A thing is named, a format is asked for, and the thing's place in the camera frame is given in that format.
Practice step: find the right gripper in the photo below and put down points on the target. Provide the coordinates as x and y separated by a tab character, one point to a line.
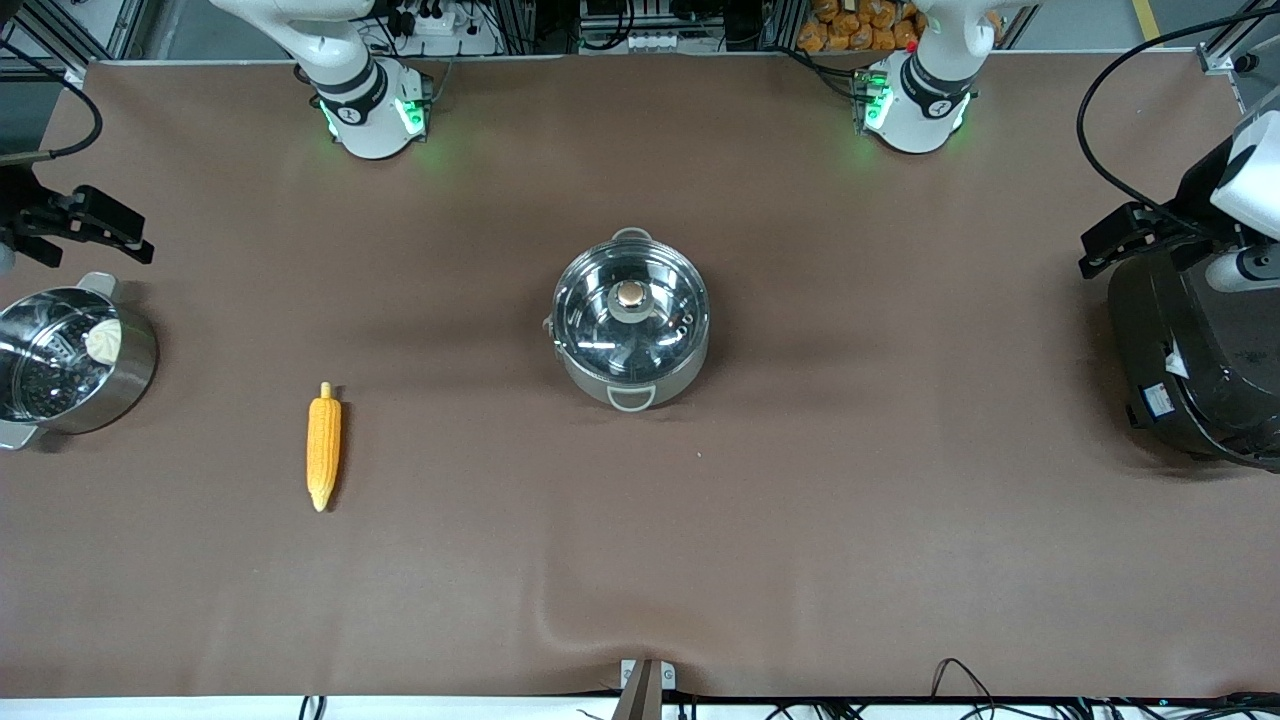
18	208

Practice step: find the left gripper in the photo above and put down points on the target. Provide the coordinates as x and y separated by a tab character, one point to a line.
1188	213

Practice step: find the yellow corn cob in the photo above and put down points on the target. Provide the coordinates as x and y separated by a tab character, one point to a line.
323	450

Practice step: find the glass pot lid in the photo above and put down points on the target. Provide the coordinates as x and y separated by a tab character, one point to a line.
600	340

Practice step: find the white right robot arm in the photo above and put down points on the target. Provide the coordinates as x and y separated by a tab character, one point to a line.
365	110

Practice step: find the steel steamer pot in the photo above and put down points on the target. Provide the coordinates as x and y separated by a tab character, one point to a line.
125	390

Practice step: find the stainless steel pot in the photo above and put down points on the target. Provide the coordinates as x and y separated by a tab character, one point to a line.
598	390

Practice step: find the white steamed bun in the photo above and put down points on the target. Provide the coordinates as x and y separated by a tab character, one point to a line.
105	340

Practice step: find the black rice cooker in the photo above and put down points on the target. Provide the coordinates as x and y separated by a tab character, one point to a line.
1190	350

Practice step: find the bag of orange fruits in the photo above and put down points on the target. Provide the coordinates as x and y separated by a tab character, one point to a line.
850	30

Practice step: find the white power strip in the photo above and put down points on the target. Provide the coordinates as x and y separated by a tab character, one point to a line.
435	22

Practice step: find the brown table mat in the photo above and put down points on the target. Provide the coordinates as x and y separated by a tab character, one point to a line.
800	520

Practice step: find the aluminium frame profile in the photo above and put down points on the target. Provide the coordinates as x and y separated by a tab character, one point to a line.
60	30
1235	40

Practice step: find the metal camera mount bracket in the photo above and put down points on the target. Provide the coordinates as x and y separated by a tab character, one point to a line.
640	685

